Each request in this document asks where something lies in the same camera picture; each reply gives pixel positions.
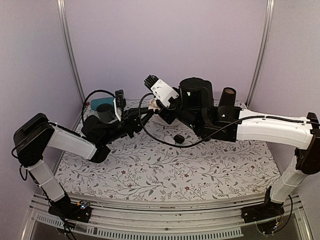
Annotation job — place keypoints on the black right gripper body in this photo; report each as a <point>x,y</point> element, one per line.
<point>165,118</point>

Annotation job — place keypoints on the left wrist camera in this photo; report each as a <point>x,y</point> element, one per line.
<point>119,103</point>

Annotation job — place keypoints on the beige earbud charging case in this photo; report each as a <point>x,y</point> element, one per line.
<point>153,105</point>

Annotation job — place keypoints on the black glossy earbud case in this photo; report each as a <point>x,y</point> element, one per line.
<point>179,139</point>

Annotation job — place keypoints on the front aluminium rail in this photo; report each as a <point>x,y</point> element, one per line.
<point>115,219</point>

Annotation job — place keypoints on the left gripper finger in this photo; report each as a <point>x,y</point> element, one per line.
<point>144,120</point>
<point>137,110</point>

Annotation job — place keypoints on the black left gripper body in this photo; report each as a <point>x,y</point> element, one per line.
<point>128,126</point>

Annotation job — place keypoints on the floral patterned table mat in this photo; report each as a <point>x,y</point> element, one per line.
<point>152,167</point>

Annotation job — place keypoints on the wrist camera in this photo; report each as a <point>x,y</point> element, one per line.
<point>119,103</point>
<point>161,90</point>

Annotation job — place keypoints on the black cylindrical cup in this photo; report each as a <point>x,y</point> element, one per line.
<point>228,97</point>

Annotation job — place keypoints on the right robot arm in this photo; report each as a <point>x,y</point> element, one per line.
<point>192,104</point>

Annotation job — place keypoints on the dark grey mug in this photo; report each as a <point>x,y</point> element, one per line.
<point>105,112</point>

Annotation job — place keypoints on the left aluminium frame post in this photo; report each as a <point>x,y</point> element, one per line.
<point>61,7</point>

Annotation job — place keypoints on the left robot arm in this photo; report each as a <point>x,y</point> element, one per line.
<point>32,139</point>

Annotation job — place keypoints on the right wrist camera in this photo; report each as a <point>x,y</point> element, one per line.
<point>161,90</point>

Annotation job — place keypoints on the teal cylindrical speaker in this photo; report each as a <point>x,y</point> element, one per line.
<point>94,103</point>

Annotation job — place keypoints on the right aluminium frame post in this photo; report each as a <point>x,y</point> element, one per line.
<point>270,4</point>

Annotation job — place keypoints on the aluminium frame post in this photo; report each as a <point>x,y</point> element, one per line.
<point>61,7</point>
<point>270,4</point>

